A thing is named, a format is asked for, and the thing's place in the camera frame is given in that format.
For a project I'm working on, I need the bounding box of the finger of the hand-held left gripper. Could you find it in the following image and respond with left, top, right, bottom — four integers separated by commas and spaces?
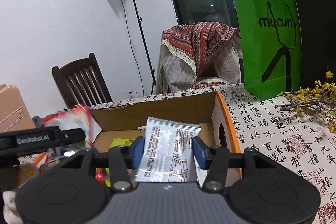
60, 128, 87, 144

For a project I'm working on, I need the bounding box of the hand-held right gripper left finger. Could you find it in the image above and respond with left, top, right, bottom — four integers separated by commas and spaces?
56, 136, 146, 193

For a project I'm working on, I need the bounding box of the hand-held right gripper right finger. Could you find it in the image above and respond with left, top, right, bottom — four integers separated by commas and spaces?
192, 136, 281, 193

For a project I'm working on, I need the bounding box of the red silver snack packet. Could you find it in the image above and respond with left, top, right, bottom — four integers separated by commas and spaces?
39, 105, 93, 161

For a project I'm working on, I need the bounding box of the green snack bar packet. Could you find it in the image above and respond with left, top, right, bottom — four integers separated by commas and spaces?
109, 138, 132, 148

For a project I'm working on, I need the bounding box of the white printed snack packet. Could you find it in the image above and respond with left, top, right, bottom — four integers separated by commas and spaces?
135, 117, 201, 183

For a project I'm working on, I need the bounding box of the red yellow snack packet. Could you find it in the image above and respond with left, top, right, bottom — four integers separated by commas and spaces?
96, 168, 111, 188

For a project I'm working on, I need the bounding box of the orange cardboard box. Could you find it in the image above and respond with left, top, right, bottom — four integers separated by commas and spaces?
33, 91, 242, 189

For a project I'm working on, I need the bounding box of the purple grey cloth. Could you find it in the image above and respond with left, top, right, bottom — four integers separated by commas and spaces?
32, 115, 48, 128

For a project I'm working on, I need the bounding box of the pink hard suitcase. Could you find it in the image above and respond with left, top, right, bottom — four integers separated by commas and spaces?
0, 84, 36, 132

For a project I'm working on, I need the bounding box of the dark wooden chair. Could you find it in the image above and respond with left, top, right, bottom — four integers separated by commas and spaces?
52, 53, 113, 109

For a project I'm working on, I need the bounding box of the red patterned cloth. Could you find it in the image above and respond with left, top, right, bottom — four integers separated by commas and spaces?
161, 21, 240, 77

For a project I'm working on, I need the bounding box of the green paper bag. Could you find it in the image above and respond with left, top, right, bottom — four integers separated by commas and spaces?
234, 0, 302, 101

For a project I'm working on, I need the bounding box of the yellow flower branch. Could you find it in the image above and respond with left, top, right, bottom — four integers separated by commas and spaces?
280, 65, 336, 134

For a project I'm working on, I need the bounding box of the black paper bag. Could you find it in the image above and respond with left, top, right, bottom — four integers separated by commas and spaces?
291, 0, 336, 90

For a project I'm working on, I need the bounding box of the black light cable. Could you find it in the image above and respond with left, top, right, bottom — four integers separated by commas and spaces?
117, 0, 145, 97

